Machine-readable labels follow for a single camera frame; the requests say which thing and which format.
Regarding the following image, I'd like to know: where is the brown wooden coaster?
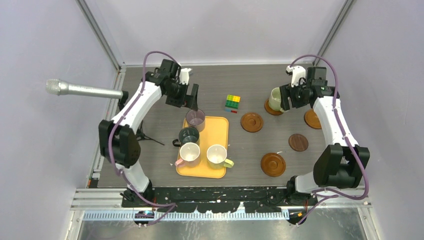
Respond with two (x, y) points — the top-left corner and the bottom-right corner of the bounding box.
(303, 109), (322, 129)
(260, 152), (287, 177)
(240, 112), (264, 133)
(264, 99), (283, 116)

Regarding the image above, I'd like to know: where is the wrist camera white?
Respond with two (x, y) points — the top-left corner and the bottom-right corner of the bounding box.
(286, 65), (307, 88)
(179, 68), (193, 85)

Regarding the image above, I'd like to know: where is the black microphone tripod stand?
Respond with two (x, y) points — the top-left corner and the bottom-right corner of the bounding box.
(117, 90), (165, 146)

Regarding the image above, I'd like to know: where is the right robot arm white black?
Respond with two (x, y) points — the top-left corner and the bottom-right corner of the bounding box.
(279, 65), (370, 205)

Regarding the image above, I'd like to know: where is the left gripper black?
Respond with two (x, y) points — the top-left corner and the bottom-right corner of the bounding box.
(165, 81), (198, 111)

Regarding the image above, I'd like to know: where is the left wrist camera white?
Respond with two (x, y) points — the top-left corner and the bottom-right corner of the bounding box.
(179, 68), (193, 85)

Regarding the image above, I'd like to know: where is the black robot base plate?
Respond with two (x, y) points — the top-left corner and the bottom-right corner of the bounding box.
(121, 186), (319, 215)

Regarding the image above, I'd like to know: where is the dark walnut coaster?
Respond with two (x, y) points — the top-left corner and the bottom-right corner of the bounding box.
(288, 133), (309, 152)

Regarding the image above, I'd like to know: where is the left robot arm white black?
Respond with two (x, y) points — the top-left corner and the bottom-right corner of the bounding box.
(98, 59), (199, 207)

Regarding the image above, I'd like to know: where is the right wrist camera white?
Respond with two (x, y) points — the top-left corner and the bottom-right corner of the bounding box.
(286, 65), (307, 88)

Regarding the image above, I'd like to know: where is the mauve mug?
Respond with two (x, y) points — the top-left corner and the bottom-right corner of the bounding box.
(185, 109), (206, 132)

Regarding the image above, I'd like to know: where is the yellow tray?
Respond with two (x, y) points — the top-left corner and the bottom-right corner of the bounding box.
(175, 116), (229, 179)

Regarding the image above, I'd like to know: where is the light green mug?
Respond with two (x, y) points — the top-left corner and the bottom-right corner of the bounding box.
(268, 87), (285, 113)

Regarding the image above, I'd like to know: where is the colourful toy brick block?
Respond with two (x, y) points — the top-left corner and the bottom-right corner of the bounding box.
(224, 94), (241, 113)

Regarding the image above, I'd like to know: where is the pink white mug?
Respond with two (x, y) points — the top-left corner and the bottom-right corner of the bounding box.
(175, 142), (201, 168)

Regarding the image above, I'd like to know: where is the dark green mug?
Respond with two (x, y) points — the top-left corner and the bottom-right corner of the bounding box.
(172, 126), (200, 147)

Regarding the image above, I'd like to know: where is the cream yellow mug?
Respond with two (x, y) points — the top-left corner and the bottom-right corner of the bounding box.
(206, 144), (234, 170)

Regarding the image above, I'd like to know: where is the silver microphone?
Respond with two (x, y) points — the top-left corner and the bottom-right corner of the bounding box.
(45, 79), (128, 100)

